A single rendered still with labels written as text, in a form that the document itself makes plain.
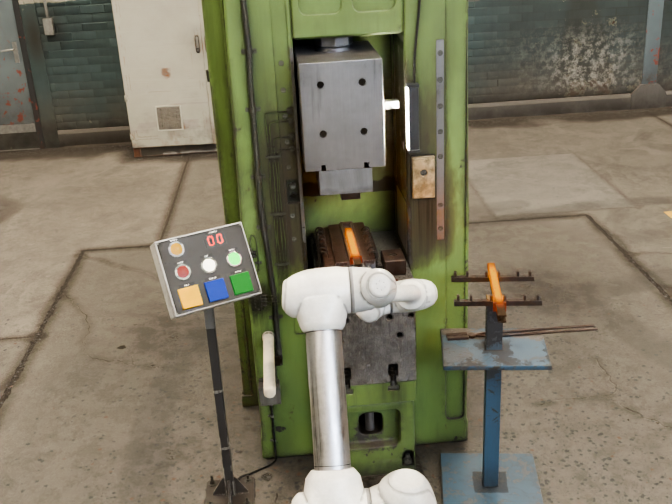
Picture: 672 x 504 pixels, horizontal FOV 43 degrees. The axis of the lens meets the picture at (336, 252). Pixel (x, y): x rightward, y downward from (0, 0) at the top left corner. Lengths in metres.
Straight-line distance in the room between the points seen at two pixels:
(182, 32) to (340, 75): 5.40
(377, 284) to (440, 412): 1.63
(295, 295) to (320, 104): 0.97
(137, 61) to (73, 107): 1.18
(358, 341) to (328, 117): 0.90
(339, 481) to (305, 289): 0.52
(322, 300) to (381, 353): 1.13
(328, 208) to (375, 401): 0.86
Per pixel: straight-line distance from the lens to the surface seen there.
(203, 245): 3.13
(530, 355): 3.32
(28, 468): 4.18
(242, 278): 3.14
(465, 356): 3.29
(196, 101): 8.51
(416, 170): 3.34
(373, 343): 3.40
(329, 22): 3.20
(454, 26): 3.27
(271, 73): 3.21
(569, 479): 3.81
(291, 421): 3.80
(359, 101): 3.11
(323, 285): 2.33
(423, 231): 3.45
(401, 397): 3.55
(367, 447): 3.68
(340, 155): 3.15
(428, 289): 2.93
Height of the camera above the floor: 2.30
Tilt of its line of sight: 23 degrees down
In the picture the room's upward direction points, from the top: 3 degrees counter-clockwise
